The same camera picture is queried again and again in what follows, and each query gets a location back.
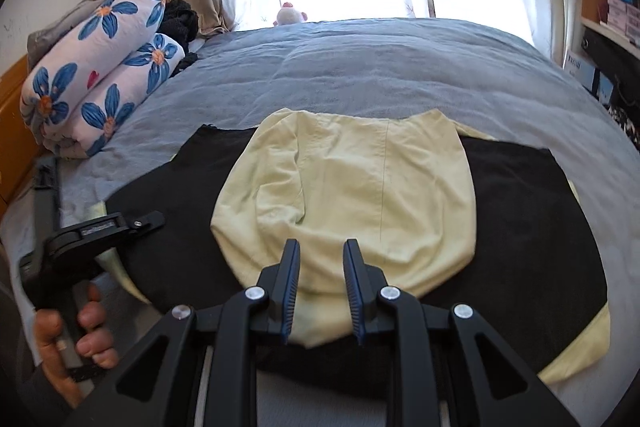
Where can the rolled blue floral quilt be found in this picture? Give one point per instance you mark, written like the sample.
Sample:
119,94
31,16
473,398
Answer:
95,77

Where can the black clothes pile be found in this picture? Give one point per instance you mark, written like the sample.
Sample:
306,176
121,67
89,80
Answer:
180,22

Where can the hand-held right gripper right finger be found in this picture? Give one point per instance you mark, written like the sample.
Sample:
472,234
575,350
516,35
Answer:
355,297

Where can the grey-blue bed cover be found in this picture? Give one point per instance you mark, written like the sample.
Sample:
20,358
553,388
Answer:
380,62

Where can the blue and white box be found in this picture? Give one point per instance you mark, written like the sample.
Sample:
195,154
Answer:
582,69

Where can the white plush toy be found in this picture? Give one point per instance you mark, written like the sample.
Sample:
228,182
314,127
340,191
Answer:
290,16

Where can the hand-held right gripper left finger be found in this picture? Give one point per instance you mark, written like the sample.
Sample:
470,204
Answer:
290,297

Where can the stack of pink boxes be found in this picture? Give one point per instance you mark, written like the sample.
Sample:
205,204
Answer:
622,17

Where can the person's left hand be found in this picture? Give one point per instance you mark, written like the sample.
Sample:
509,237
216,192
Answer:
95,342

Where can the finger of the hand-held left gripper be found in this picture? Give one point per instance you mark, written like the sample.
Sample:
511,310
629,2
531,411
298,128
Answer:
147,221

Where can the grey folded cloth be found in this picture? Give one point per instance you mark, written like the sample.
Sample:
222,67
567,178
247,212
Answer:
55,29

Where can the pale yellow and black hooded jacket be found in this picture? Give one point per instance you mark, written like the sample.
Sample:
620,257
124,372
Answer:
350,172

